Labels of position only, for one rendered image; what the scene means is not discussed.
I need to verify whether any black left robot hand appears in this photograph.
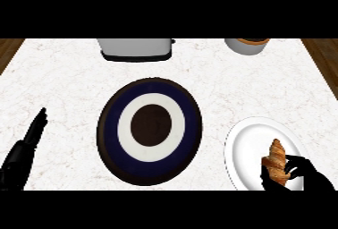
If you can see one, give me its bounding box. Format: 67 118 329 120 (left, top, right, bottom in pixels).
0 107 48 191

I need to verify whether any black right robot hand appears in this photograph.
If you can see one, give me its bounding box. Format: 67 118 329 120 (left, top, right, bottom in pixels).
258 154 336 191

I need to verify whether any brown croissant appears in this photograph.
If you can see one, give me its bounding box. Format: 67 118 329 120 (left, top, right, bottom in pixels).
259 138 293 187

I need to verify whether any navy and white ringed plate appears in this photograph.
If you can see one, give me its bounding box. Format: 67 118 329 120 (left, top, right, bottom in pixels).
95 77 203 187

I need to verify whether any grey toaster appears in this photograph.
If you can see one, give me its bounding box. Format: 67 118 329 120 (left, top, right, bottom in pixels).
95 38 176 63

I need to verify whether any white cup with brown rim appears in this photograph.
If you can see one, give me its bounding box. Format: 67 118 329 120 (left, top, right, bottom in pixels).
222 38 269 56

